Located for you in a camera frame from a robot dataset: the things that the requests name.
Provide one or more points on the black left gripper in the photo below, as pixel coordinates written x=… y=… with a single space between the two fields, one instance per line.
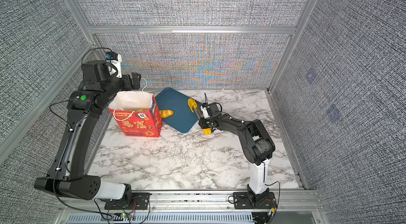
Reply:
x=128 y=86

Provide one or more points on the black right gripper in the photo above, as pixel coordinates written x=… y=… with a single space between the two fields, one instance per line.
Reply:
x=202 y=124

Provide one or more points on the yellow metal tongs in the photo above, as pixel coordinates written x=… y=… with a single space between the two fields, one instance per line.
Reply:
x=198 y=114

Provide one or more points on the red paper gift bag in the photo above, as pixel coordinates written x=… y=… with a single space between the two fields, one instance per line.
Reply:
x=137 y=113

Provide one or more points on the teal plastic tray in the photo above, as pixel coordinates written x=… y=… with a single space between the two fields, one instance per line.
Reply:
x=183 y=119

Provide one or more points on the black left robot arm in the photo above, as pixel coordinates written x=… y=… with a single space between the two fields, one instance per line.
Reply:
x=67 y=176

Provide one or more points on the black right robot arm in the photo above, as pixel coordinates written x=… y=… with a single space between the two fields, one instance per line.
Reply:
x=257 y=145

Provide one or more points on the striped bread roll front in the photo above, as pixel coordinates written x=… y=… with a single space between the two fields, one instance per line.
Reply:
x=166 y=113

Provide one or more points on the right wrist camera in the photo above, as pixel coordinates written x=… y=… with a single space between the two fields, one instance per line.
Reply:
x=204 y=107

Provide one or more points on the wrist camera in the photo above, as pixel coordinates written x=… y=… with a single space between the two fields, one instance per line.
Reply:
x=204 y=107
x=115 y=59

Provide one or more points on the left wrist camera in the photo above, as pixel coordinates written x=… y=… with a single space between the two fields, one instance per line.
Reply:
x=115 y=59

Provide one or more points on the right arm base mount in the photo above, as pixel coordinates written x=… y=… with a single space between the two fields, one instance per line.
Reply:
x=249 y=200

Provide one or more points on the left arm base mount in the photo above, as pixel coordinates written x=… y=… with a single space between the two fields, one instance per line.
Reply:
x=137 y=201

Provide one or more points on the aluminium front rail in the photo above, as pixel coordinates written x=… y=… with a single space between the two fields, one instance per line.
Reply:
x=290 y=206

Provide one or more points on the aluminium enclosure frame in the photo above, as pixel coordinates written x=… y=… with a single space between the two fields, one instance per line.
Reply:
x=40 y=38

